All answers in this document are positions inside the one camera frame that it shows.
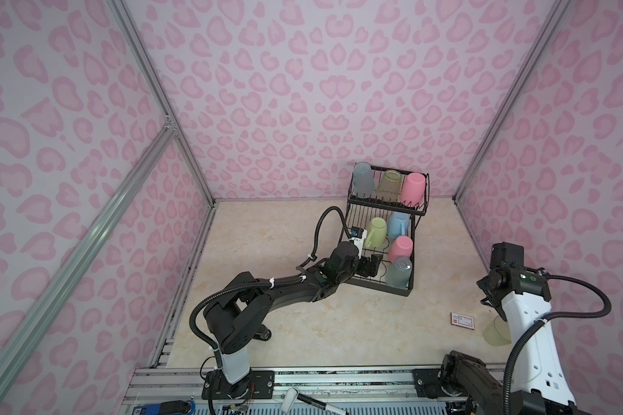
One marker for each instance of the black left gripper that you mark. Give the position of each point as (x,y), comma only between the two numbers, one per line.
(369,264)

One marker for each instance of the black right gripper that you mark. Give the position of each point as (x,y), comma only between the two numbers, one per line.
(487,283)

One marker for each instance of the teal translucent plastic cup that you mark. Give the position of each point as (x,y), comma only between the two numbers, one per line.
(399,273)

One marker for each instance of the pale green ceramic mug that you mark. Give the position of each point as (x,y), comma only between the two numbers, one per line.
(377,233)

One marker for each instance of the pink plastic cup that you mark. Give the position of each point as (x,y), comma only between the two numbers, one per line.
(402,247)
(413,190)

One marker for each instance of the pale yellow translucent cup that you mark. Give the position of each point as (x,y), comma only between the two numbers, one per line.
(497,333)

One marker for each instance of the light blue ceramic mug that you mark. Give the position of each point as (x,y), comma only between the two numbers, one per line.
(398,225)

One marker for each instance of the pale teal cup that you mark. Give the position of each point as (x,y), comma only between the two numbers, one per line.
(363,185)

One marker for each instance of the green translucent plastic cup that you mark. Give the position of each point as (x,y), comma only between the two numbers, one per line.
(389,187)

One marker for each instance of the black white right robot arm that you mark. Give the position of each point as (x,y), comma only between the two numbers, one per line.
(533,381)

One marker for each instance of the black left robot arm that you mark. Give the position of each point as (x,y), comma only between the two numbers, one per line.
(230,319)

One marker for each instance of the small red white card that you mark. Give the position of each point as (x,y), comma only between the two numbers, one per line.
(462,321)

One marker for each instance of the black stapler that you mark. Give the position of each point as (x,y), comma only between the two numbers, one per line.
(263,333)

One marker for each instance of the black marker pen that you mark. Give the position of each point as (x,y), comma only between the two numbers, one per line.
(293,395)

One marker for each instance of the blue black tool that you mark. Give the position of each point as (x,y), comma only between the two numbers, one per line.
(174,407)

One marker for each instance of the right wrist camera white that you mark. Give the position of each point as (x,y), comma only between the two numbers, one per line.
(506,253)

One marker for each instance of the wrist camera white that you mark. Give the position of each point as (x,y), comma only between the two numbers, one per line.
(357,238)
(506,253)

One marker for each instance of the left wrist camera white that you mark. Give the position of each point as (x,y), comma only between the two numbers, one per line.
(357,238)

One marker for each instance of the black wire dish rack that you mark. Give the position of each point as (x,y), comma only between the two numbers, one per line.
(383,209)

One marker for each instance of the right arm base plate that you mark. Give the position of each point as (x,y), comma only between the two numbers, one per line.
(427,383)

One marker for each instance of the aluminium front rail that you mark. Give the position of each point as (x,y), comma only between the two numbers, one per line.
(332,385)

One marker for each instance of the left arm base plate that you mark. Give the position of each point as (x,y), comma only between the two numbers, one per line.
(258,384)

